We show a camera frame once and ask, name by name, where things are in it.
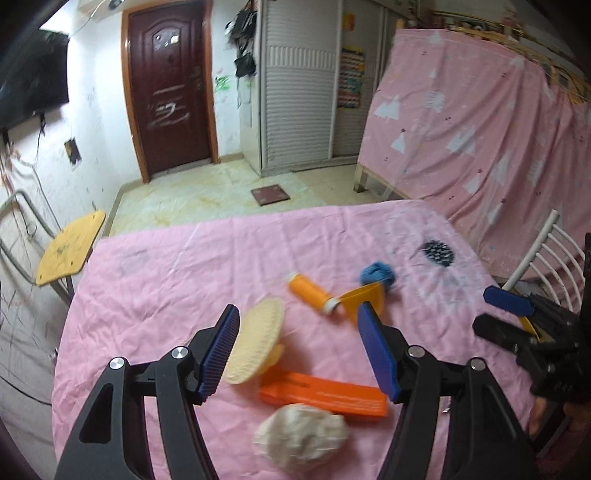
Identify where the yellow plastic scoop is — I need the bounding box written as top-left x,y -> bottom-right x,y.
339,282 -> 386,326

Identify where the person's right hand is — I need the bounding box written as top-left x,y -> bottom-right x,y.
529,398 -> 591,440

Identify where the white metal chair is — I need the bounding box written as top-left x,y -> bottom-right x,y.
501,209 -> 587,319

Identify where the cream round brush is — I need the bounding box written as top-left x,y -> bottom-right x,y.
221,298 -> 286,385

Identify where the open wall outlet box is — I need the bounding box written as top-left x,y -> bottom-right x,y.
64,137 -> 83,167

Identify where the orange cardboard box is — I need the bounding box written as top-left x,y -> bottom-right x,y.
259,370 -> 389,420

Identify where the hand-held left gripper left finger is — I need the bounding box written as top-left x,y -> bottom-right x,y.
55,304 -> 241,480

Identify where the white knitted cloth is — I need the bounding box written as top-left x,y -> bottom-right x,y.
253,402 -> 350,472

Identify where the blue yarn ball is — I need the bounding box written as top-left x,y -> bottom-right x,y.
359,261 -> 397,289

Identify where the metal chair with yellow seat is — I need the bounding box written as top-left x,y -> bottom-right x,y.
0,189 -> 107,305

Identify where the yellow plastic stick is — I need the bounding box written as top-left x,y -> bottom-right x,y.
519,316 -> 546,343

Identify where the black wall television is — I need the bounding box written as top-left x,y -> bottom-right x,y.
0,28 -> 70,132

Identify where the dark brown door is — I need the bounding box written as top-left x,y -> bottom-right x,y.
121,0 -> 220,183

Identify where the white louvred wardrobe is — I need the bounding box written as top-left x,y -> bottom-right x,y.
252,0 -> 398,177

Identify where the pink bed sheet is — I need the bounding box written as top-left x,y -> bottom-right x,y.
51,199 -> 536,480

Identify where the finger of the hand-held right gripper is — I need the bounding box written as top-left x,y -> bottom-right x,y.
472,313 -> 541,356
483,285 -> 539,320

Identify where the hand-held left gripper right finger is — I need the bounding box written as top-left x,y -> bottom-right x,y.
357,302 -> 541,480

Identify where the orange thread spool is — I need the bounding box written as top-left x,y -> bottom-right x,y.
287,271 -> 341,317

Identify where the colourful grid poster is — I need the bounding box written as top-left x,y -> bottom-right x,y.
338,48 -> 366,109

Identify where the pink printed curtain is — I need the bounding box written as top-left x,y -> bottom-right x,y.
358,28 -> 591,282

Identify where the brown square floor mat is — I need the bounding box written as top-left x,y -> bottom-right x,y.
250,185 -> 291,207

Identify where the black spiky ball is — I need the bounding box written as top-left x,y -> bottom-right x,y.
421,240 -> 455,267

